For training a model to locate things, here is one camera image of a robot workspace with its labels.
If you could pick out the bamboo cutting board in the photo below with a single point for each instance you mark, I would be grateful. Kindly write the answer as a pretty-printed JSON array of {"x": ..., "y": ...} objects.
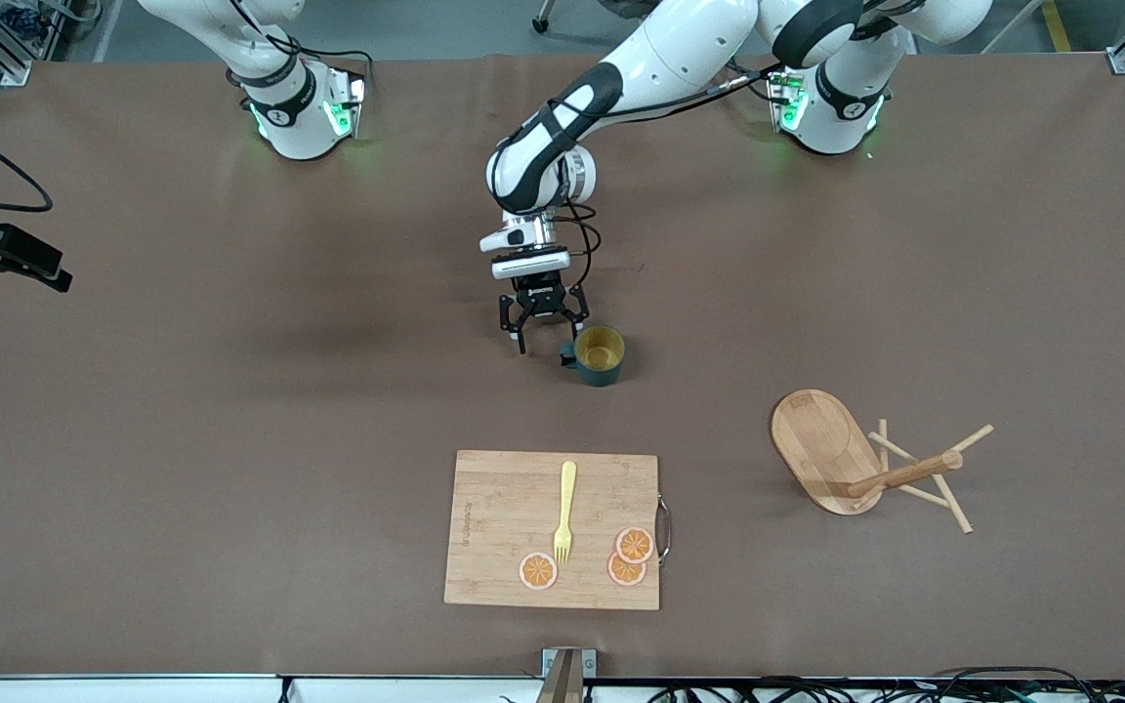
[{"x": 504, "y": 527}]

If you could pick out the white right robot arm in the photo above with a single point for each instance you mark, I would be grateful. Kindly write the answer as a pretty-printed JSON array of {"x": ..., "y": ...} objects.
[{"x": 289, "y": 117}]

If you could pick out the teal mug yellow inside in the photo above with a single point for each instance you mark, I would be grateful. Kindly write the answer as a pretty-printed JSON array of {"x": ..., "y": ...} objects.
[{"x": 600, "y": 356}]

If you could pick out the metal table edge bracket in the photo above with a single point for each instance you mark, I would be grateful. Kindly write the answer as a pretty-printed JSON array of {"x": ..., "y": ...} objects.
[{"x": 567, "y": 674}]

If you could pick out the office chair base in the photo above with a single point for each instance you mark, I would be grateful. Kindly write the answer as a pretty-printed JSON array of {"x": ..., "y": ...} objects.
[{"x": 541, "y": 21}]

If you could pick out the orange slice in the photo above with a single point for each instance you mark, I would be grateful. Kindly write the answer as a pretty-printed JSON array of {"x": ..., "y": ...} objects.
[
  {"x": 538, "y": 571},
  {"x": 621, "y": 574},
  {"x": 635, "y": 544}
]

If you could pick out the wooden mug rack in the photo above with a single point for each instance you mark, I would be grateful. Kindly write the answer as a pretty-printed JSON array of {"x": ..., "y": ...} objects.
[{"x": 821, "y": 444}]

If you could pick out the white table edge rail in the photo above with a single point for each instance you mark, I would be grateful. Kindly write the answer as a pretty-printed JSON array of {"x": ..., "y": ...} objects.
[{"x": 133, "y": 691}]

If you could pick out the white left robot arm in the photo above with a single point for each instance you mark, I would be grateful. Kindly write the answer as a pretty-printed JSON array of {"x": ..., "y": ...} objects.
[{"x": 680, "y": 59}]

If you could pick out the yellow plastic fork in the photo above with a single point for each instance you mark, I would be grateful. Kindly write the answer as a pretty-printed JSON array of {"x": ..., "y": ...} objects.
[{"x": 567, "y": 488}]

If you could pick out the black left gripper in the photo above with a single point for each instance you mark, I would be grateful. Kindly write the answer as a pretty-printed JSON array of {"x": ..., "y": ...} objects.
[{"x": 542, "y": 296}]

